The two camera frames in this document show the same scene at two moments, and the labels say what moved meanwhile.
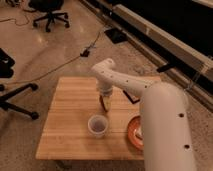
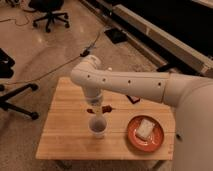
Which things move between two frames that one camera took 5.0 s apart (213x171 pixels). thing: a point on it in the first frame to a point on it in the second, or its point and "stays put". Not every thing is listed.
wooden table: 65,130 stays put
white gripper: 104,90 to 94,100
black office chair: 51,7 stays put
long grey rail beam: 196,58 stays put
